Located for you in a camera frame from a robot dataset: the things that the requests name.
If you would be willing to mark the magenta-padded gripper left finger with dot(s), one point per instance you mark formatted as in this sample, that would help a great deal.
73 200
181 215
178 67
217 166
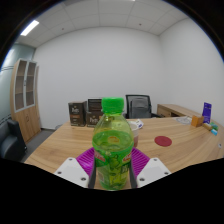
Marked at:
71 171

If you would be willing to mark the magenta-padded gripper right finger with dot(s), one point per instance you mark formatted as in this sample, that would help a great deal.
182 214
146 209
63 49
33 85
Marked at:
153 171

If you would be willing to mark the green drink bottle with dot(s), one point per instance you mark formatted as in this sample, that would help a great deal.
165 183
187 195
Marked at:
113 146

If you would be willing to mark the flat round red coaster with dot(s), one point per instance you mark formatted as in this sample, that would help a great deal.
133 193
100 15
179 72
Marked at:
163 141

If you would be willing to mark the dark brown carton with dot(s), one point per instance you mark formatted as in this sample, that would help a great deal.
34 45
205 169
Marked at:
92 120
94 105

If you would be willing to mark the tall dark brown box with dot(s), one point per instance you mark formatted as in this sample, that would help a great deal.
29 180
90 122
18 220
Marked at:
77 114

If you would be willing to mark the black mesh office chair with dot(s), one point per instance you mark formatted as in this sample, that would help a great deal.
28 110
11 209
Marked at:
154 113

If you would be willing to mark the grey backpack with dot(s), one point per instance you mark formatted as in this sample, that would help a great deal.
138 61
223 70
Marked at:
140 108

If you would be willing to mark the orange wooden box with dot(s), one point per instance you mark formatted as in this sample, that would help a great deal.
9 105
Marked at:
196 120

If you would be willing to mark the black leather sofa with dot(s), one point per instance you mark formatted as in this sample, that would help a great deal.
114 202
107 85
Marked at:
11 141

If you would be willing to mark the wooden shelf cabinet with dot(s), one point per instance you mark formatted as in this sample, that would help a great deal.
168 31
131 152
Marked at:
28 120

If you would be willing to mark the small tan box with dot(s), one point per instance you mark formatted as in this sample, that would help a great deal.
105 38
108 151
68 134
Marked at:
206 126

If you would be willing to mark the small blue box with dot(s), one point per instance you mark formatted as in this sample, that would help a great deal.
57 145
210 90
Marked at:
214 132

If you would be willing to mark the green box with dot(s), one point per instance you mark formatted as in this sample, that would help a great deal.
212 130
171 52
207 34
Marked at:
214 126

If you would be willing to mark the purple box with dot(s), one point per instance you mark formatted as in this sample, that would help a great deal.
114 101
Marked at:
207 112

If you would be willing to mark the long ceiling light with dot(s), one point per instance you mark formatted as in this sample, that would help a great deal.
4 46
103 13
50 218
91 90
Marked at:
29 28

